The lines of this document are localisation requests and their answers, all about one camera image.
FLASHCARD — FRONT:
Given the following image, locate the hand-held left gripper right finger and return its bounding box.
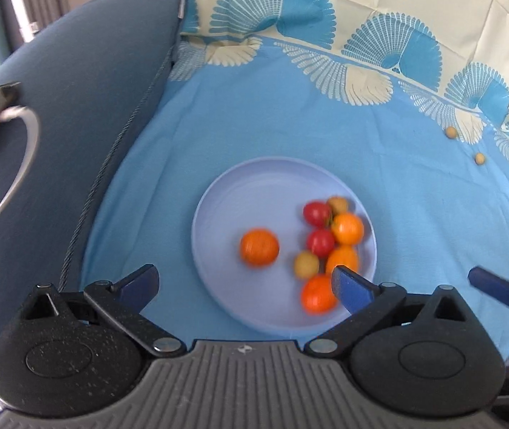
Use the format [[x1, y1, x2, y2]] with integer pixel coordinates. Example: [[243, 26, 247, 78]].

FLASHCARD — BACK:
[[304, 265, 478, 356]]

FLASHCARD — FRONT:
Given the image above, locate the golden brown round fruit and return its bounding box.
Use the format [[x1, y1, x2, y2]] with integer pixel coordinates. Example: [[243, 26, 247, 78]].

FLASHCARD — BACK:
[[294, 251, 320, 280]]

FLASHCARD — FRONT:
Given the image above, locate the small orange tomato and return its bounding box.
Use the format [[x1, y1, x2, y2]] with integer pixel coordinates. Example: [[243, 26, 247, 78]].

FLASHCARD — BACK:
[[301, 275, 338, 314], [326, 246, 360, 278], [331, 213, 365, 246]]

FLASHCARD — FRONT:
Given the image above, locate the orange mandarin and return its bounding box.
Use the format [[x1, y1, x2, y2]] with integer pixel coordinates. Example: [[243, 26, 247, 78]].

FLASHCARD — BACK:
[[239, 229, 280, 266]]

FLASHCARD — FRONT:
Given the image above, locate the pale blue round plate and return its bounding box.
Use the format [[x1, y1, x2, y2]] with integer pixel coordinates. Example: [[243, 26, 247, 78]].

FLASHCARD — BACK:
[[192, 156, 378, 336]]

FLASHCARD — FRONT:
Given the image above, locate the red cherry tomato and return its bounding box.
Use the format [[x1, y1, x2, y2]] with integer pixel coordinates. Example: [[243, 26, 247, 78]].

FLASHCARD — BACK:
[[303, 201, 332, 228], [306, 229, 336, 257]]

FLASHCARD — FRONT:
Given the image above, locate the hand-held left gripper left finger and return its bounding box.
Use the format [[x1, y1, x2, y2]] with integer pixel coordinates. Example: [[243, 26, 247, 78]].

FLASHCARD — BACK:
[[22, 263, 188, 356]]

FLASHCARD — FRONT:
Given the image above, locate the white charging cable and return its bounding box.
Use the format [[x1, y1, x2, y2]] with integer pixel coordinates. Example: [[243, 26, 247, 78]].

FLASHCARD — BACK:
[[0, 105, 41, 244]]

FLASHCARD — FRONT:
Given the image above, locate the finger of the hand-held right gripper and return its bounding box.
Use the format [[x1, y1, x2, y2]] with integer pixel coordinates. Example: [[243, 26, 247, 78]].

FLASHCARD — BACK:
[[467, 266, 509, 320]]

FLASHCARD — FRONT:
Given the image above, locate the blue cream patterned sheet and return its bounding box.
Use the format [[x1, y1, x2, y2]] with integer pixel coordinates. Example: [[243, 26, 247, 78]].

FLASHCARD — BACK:
[[80, 0, 509, 367]]

